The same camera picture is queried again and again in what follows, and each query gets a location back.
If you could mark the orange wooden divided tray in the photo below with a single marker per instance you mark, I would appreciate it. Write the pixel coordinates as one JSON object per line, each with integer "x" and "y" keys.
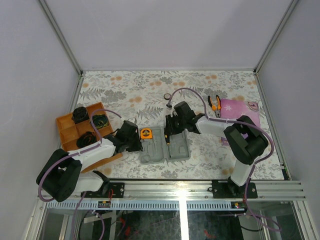
{"x": 69, "y": 132}

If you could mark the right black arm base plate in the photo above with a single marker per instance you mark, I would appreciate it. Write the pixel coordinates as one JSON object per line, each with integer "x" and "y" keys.
{"x": 226, "y": 189}

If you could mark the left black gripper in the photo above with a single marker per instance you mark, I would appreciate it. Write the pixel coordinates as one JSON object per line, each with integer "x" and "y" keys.
{"x": 139, "y": 147}

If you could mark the black orange rolled belt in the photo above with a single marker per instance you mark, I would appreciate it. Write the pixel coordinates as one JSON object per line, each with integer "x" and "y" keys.
{"x": 86, "y": 139}

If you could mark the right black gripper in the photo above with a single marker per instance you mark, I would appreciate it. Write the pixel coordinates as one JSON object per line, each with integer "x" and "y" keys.
{"x": 170, "y": 129}

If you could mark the grey plastic tool case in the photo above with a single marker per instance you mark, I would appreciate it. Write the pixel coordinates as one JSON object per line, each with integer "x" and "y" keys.
{"x": 155, "y": 151}

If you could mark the aluminium front rail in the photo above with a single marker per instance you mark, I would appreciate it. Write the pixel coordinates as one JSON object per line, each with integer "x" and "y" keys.
{"x": 267, "y": 190}

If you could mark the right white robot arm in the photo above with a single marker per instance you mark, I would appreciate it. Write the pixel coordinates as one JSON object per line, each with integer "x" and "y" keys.
{"x": 246, "y": 140}

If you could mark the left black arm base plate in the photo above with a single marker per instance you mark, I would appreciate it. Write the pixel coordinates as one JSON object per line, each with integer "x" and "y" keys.
{"x": 112, "y": 190}

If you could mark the orange tape measure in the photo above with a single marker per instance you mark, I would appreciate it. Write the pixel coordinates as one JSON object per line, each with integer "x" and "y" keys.
{"x": 146, "y": 133}

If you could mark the purple folded cloth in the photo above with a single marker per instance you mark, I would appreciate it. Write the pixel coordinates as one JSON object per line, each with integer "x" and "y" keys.
{"x": 234, "y": 109}

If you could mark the small black tape roll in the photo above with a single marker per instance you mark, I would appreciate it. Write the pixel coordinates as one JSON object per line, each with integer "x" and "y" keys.
{"x": 167, "y": 96}

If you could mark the orange black pliers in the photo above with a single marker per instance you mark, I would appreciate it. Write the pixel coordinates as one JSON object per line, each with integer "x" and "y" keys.
{"x": 216, "y": 108}

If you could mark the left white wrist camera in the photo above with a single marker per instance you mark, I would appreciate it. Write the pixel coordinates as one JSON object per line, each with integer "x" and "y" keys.
{"x": 131, "y": 119}

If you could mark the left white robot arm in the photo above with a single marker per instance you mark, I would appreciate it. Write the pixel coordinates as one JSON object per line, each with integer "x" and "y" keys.
{"x": 63, "y": 176}

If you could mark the yellow black screwdriver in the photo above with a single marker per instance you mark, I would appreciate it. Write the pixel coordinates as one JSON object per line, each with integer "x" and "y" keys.
{"x": 167, "y": 140}

